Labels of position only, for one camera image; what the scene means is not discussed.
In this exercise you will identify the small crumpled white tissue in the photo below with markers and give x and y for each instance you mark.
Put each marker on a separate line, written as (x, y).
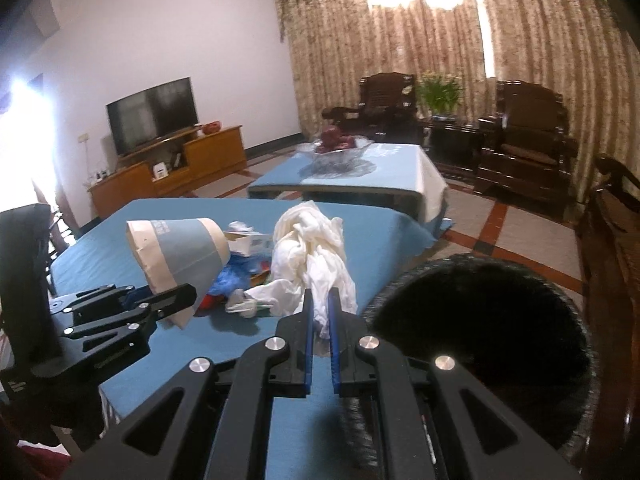
(240, 227)

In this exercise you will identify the small white box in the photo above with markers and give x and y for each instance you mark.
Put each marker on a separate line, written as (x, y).
(160, 171)

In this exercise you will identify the red wrapper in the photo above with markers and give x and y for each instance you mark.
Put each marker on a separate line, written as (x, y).
(210, 302)

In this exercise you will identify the white lace doily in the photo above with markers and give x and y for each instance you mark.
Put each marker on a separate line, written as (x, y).
(360, 170)

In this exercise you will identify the dark wooden sofa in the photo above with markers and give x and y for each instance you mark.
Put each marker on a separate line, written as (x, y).
(615, 270)

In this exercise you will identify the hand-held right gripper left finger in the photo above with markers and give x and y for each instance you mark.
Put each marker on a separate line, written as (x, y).
(307, 327)

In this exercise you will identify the blue coffee table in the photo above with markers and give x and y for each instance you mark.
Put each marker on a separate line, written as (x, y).
(400, 165)

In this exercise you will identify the blue plastic bag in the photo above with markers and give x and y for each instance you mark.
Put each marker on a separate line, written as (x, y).
(227, 277)

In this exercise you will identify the white cardboard box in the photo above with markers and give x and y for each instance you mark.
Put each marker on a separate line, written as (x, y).
(247, 245)

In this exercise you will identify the beige patterned curtain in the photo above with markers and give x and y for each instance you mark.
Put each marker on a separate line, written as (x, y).
(540, 35)

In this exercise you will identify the beige and blue paper cup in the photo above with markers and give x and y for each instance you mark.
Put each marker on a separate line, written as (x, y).
(180, 255)

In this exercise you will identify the dark wooden side table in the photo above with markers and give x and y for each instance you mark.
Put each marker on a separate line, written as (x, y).
(452, 142)

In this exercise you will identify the dark wooden armchair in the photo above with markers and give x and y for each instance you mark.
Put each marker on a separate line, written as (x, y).
(525, 150)
(385, 105)

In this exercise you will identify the green potted plant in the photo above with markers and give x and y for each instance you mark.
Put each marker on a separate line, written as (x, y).
(440, 92)

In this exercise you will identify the white plastic bag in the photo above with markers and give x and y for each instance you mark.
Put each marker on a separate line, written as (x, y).
(305, 245)

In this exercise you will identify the plain blue tablecloth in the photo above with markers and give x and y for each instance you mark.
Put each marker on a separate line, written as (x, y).
(380, 240)

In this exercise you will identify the wooden television cabinet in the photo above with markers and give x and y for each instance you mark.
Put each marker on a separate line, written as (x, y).
(215, 155)

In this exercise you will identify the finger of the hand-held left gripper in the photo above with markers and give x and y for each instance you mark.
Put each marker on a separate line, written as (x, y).
(100, 294)
(170, 297)

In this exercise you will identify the glass fruit bowl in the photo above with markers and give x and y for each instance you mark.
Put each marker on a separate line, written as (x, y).
(335, 159)

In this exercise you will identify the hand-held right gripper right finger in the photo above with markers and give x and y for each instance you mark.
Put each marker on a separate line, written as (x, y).
(334, 332)

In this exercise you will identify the flat screen television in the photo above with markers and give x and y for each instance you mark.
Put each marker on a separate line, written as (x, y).
(150, 115)

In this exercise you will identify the black woven trash bin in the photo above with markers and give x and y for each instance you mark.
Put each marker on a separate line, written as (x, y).
(500, 320)

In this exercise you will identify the white paper towel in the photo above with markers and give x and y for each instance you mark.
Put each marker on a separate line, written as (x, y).
(247, 305)

